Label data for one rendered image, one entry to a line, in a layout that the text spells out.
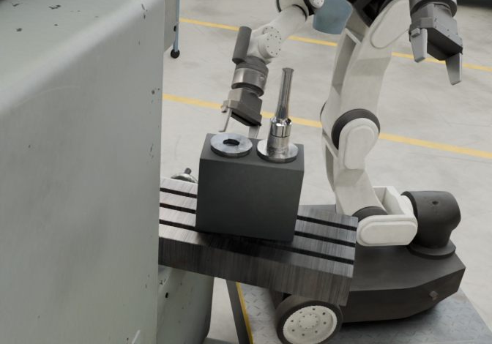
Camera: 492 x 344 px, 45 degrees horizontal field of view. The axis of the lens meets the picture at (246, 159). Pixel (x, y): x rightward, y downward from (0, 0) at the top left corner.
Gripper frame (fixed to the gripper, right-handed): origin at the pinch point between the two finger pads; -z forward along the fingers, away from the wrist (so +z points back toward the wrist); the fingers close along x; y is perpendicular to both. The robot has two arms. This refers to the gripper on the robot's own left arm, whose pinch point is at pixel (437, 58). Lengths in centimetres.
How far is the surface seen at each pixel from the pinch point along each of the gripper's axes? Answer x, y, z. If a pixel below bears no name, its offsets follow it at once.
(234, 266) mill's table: 7, -49, -32
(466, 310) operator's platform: -99, -63, -20
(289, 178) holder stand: 6.8, -33.0, -16.4
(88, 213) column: 58, -6, -46
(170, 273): 16, -62, -33
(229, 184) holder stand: 15.4, -42.3, -17.6
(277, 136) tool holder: 11.8, -31.4, -8.8
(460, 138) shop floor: -245, -151, 135
